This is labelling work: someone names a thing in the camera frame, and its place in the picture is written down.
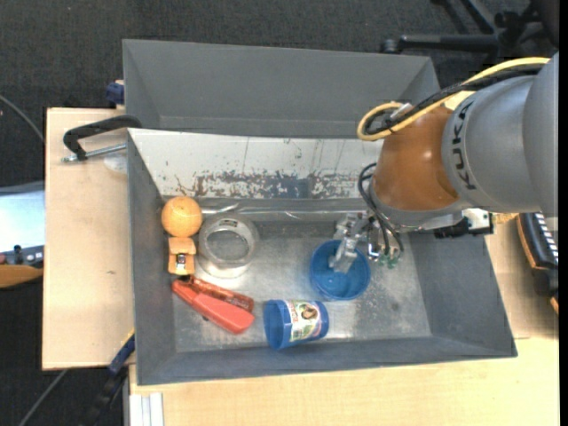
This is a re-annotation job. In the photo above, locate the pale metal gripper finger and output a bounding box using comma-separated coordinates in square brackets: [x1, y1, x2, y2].
[340, 238, 359, 275]
[327, 239, 349, 271]

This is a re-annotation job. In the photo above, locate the plain blue cup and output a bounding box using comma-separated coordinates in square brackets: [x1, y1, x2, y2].
[308, 238, 373, 302]

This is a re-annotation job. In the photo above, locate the blue cup with printed label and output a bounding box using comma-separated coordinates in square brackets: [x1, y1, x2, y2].
[262, 298, 331, 351]

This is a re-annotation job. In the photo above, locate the red stapler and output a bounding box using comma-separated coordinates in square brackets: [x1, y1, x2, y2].
[171, 276, 256, 335]

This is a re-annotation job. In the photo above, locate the grey metal bin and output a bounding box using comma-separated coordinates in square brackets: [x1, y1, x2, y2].
[121, 38, 519, 387]

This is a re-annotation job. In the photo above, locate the orange ball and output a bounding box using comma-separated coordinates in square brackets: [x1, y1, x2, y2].
[160, 195, 204, 240]

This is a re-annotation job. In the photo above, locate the pale wood flat board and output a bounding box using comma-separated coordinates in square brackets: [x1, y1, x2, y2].
[41, 106, 137, 371]

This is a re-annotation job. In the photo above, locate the black cylinder on white bracket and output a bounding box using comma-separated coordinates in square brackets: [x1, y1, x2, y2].
[433, 208, 495, 241]

